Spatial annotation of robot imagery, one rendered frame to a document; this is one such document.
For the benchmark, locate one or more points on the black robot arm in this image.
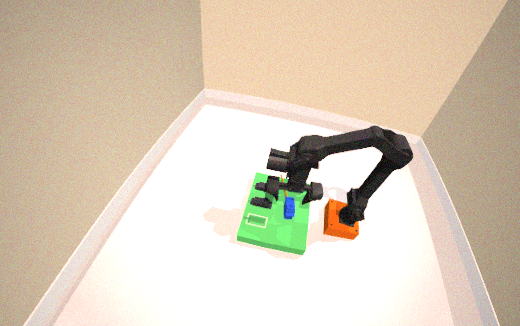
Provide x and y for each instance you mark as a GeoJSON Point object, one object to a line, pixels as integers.
{"type": "Point", "coordinates": [309, 150]}

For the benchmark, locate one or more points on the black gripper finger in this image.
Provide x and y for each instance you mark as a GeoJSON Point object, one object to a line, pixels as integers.
{"type": "Point", "coordinates": [307, 198]}
{"type": "Point", "coordinates": [276, 196]}

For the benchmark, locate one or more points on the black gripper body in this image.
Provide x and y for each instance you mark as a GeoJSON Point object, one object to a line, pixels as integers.
{"type": "Point", "coordinates": [294, 185]}

